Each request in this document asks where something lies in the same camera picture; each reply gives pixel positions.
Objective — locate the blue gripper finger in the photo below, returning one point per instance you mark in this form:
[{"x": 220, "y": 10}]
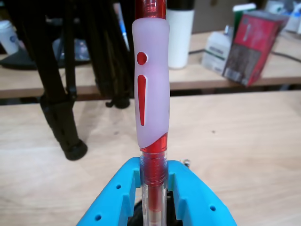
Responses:
[
  {"x": 108, "y": 202},
  {"x": 200, "y": 202}
]

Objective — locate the red pen white grip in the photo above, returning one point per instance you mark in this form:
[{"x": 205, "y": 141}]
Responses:
[{"x": 152, "y": 82}]

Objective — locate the black tripod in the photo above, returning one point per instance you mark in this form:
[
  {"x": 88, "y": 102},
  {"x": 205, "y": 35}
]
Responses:
[{"x": 58, "y": 117}]

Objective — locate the wooden background desk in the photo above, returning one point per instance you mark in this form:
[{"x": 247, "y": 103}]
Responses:
[{"x": 200, "y": 81}]

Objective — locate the white plastic jug green label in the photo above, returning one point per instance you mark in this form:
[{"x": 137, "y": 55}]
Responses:
[{"x": 216, "y": 54}]

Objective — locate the red cardboard box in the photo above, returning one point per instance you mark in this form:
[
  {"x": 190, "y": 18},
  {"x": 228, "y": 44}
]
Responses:
[{"x": 249, "y": 54}]

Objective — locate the white cylindrical bottle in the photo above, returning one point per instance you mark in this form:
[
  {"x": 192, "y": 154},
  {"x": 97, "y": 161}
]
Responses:
[{"x": 179, "y": 42}]

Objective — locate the white blue tube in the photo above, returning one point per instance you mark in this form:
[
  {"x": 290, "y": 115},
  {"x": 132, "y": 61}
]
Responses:
[{"x": 123, "y": 28}]

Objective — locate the white paper cup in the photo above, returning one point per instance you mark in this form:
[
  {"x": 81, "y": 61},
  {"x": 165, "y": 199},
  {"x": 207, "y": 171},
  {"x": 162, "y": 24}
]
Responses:
[{"x": 9, "y": 37}]

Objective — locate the green white carton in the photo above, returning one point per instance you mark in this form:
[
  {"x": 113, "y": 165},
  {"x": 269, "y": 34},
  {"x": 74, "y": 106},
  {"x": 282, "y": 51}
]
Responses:
[{"x": 243, "y": 10}]

